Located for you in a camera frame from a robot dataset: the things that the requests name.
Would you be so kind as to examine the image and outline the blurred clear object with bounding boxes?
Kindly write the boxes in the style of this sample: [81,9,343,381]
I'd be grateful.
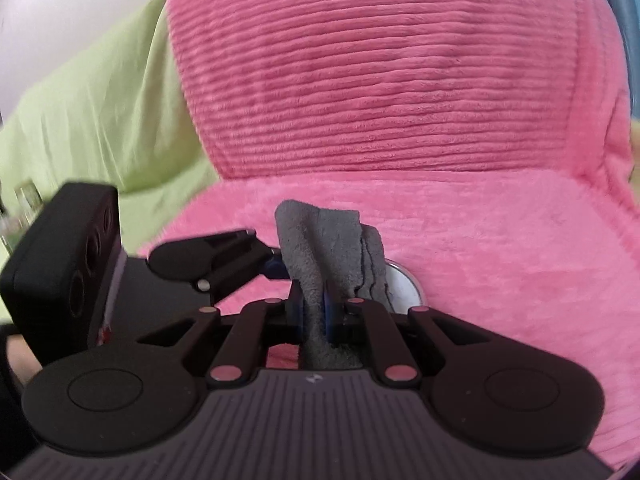
[0,180,43,253]

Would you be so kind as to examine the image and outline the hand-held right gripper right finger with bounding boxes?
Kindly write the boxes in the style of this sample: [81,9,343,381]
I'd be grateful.
[322,280,483,388]

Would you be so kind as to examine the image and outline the round metal container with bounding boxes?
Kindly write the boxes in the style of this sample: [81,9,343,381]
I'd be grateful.
[384,258,427,313]

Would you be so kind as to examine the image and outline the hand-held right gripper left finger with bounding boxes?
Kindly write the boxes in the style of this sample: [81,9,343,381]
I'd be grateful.
[135,279,307,387]

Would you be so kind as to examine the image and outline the grey microfibre cloth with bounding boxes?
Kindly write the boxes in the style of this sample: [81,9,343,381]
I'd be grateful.
[274,200,392,372]

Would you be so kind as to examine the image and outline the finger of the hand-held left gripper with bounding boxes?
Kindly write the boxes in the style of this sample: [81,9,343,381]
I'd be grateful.
[196,228,289,307]

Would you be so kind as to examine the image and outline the pink ribbed plush blanket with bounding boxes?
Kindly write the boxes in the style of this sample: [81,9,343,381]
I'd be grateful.
[136,0,640,467]

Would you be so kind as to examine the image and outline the light green bed sheet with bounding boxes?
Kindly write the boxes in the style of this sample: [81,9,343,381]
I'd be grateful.
[0,0,222,326]

